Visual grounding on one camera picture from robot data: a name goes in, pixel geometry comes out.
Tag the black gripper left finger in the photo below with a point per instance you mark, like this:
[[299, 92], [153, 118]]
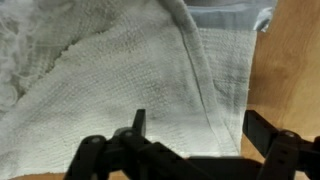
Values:
[[110, 156]]

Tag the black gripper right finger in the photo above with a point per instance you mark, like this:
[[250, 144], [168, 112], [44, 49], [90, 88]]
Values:
[[290, 156]]

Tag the white cloth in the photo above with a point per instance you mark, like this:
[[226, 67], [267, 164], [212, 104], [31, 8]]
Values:
[[116, 66]]

